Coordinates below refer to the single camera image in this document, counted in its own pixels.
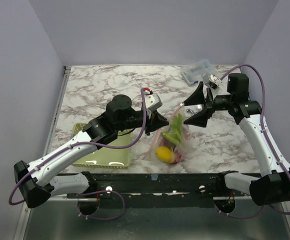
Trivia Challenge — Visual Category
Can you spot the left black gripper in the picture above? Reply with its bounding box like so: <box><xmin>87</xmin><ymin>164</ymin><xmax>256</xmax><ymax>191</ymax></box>
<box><xmin>116</xmin><ymin>108</ymin><xmax>170</xmax><ymax>136</ymax></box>

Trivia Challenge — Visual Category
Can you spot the clear zip top bag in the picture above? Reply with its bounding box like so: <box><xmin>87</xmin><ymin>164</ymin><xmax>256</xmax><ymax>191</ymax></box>
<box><xmin>143</xmin><ymin>104</ymin><xmax>191</xmax><ymax>165</ymax></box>

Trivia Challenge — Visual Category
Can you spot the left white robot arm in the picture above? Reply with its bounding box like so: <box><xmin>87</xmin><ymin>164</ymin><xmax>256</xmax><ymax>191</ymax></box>
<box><xmin>8</xmin><ymin>88</ymin><xmax>169</xmax><ymax>209</ymax></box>

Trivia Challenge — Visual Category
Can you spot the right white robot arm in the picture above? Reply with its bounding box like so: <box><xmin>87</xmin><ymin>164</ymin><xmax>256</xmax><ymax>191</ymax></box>
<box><xmin>183</xmin><ymin>73</ymin><xmax>290</xmax><ymax>206</ymax></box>

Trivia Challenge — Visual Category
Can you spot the green fake celery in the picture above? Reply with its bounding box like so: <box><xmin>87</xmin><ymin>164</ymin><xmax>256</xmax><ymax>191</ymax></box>
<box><xmin>161</xmin><ymin>113</ymin><xmax>185</xmax><ymax>146</ymax></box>

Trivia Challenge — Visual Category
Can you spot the yellow fake lemon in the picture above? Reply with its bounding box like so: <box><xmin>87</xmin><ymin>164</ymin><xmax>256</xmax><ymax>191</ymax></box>
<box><xmin>155</xmin><ymin>146</ymin><xmax>174</xmax><ymax>163</ymax></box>

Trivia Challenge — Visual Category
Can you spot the clear plastic organizer box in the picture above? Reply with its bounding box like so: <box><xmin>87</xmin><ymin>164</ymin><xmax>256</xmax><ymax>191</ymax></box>
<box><xmin>180</xmin><ymin>59</ymin><xmax>218</xmax><ymax>86</ymax></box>

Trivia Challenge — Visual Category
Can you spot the green plastic basket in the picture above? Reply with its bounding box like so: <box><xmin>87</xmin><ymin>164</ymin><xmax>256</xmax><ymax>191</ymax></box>
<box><xmin>72</xmin><ymin>129</ymin><xmax>133</xmax><ymax>169</ymax></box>

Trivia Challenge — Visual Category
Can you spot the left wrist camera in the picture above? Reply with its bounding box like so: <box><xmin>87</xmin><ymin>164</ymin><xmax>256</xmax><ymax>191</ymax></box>
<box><xmin>144</xmin><ymin>93</ymin><xmax>163</xmax><ymax>118</ymax></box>

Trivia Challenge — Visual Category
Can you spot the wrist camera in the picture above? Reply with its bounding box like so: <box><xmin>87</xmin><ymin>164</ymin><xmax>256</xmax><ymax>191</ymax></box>
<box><xmin>144</xmin><ymin>93</ymin><xmax>163</xmax><ymax>118</ymax></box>
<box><xmin>202</xmin><ymin>73</ymin><xmax>223</xmax><ymax>90</ymax></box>

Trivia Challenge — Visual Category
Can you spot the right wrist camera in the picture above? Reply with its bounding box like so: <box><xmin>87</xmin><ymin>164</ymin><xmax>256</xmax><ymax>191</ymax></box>
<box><xmin>202</xmin><ymin>73</ymin><xmax>223</xmax><ymax>90</ymax></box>

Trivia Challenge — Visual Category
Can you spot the black table front rail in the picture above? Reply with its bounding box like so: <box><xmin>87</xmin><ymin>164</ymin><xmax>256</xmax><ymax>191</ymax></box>
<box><xmin>67</xmin><ymin>173</ymin><xmax>243</xmax><ymax>209</ymax></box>

